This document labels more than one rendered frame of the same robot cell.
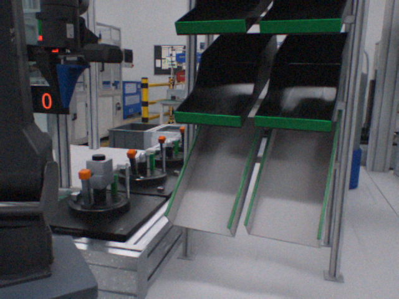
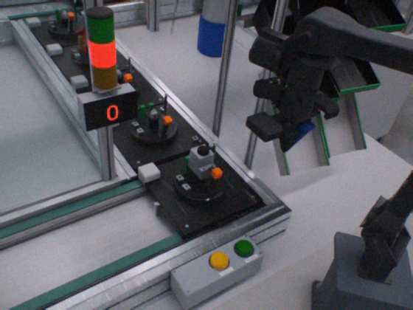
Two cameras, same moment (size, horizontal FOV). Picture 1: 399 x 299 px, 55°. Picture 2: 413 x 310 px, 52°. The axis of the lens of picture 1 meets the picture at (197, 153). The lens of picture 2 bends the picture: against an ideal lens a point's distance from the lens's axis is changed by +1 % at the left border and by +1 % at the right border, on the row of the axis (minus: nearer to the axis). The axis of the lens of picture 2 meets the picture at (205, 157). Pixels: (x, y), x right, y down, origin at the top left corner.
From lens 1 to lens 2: 1.01 m
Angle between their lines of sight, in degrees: 54
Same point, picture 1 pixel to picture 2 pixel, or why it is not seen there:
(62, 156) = (111, 153)
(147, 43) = not seen: outside the picture
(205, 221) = (300, 164)
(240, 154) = not seen: hidden behind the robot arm
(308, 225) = (347, 139)
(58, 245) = (349, 240)
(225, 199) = (303, 143)
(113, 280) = (273, 230)
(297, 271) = not seen: hidden behind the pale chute
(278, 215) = (330, 139)
